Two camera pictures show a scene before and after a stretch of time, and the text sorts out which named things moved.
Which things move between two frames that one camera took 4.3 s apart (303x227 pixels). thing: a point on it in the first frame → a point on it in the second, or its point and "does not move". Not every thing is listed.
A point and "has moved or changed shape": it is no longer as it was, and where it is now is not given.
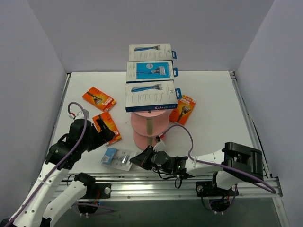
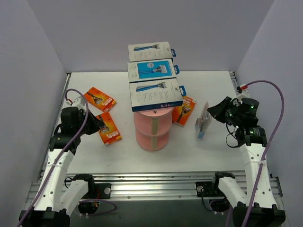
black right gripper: x=147 y=159 → x=224 y=113
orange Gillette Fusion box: x=108 y=122 does not move
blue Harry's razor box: x=150 y=72 does not move
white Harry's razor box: x=156 y=52 does not move
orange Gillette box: x=99 y=99 does not move
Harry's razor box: x=151 y=96 has moved or changed shape
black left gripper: x=99 y=136 → x=89 y=123
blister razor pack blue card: x=117 y=159 → x=202 y=123
